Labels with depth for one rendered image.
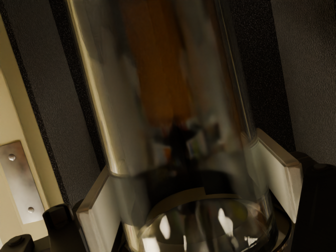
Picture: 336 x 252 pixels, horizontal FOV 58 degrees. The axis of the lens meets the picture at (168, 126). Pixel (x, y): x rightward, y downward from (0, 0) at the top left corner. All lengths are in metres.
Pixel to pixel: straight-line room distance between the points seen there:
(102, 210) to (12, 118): 0.14
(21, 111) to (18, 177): 0.06
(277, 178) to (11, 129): 0.20
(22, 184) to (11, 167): 0.02
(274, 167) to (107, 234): 0.09
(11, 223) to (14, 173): 0.59
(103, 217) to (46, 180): 0.15
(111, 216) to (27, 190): 0.12
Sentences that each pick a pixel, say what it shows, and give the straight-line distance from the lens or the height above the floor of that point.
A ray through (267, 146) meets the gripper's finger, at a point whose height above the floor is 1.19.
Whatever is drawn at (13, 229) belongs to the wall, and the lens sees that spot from 0.87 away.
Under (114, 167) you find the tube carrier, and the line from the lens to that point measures 0.16.
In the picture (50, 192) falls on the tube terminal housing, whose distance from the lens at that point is 0.31.
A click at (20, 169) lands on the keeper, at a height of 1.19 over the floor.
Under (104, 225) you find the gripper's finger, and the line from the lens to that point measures 0.16.
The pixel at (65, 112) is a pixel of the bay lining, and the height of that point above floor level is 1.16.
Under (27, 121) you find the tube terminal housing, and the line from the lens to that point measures 0.30.
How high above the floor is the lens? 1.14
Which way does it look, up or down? 11 degrees up
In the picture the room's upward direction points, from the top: 166 degrees clockwise
